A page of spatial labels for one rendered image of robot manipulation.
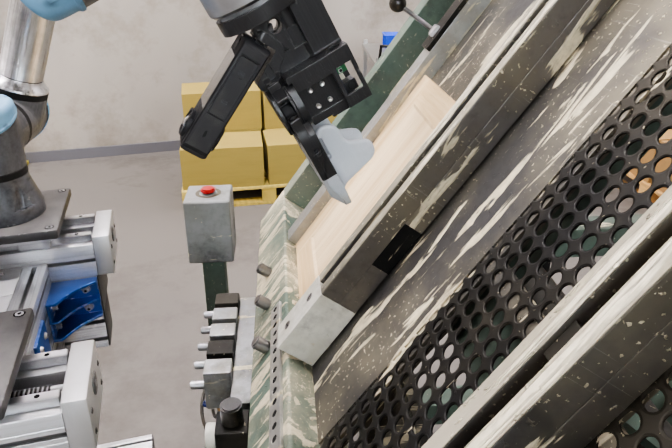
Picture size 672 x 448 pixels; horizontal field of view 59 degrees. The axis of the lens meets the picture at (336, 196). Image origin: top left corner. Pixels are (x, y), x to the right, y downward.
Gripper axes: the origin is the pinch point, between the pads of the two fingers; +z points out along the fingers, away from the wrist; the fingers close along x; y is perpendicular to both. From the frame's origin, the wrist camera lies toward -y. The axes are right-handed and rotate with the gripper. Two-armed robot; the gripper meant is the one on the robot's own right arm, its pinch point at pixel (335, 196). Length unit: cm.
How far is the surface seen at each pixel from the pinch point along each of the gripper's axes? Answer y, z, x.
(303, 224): -7, 39, 70
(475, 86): 27.4, 10.3, 26.3
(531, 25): 36.6, 4.9, 22.6
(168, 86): -50, 65, 421
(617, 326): 12.2, 9.7, -22.9
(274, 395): -23.3, 36.0, 21.4
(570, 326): 10.3, 11.5, -19.1
